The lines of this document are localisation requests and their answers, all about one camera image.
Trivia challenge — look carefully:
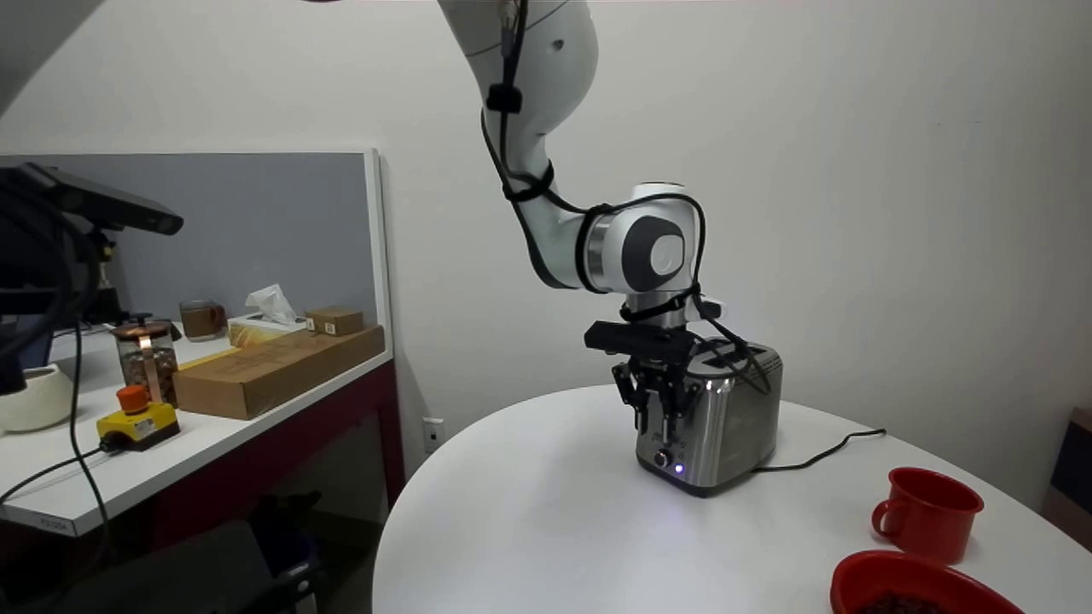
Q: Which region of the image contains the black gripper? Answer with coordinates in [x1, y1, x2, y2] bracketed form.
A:
[610, 357, 689, 414]

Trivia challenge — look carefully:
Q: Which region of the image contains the stainless steel toaster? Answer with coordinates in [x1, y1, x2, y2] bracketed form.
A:
[633, 343, 782, 496]

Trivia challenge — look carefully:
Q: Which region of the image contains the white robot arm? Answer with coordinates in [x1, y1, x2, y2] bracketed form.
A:
[436, 0, 703, 407]

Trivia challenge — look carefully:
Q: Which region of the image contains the red plastic cup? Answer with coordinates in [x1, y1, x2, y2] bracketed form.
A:
[871, 466, 985, 562]

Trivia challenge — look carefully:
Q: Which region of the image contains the red bowl of coffee beans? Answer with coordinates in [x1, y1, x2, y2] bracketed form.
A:
[830, 548, 1024, 614]

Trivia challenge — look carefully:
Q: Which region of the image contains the white tissue box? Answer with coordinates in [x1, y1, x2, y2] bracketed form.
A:
[229, 283, 308, 347]

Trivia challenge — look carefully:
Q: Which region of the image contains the wooden flat box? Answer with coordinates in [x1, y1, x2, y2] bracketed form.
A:
[174, 329, 384, 421]

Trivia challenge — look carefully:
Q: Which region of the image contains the glass jar with copper lid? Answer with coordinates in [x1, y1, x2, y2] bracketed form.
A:
[113, 322, 177, 404]

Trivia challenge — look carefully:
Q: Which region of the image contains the yellow emergency stop button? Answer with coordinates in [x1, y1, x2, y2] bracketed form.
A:
[94, 387, 182, 453]

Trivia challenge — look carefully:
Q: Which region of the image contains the white side desk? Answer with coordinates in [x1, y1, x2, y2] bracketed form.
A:
[0, 332, 392, 537]

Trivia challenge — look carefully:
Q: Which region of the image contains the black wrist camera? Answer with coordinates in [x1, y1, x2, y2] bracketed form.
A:
[582, 322, 693, 361]

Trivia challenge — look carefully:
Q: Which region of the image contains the black toaster power cable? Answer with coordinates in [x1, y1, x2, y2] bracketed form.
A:
[756, 422, 891, 474]

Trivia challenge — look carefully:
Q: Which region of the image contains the black camera on stand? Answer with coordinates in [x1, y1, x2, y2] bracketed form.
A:
[0, 159, 184, 347]

